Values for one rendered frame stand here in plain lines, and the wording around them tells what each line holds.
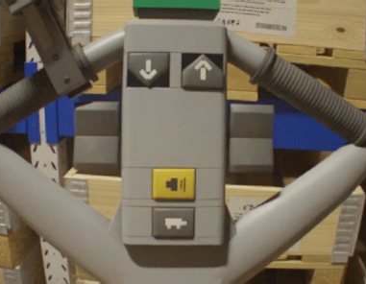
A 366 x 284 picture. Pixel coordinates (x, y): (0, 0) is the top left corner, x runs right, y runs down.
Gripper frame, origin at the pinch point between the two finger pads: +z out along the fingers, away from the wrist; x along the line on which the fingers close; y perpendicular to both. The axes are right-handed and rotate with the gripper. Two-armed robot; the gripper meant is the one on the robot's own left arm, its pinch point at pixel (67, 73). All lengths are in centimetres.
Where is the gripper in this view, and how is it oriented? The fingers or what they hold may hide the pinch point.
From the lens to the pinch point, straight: 42.8
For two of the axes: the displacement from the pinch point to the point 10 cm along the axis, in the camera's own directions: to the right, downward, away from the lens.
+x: -0.6, -0.2, 10.0
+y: 8.8, -4.8, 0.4
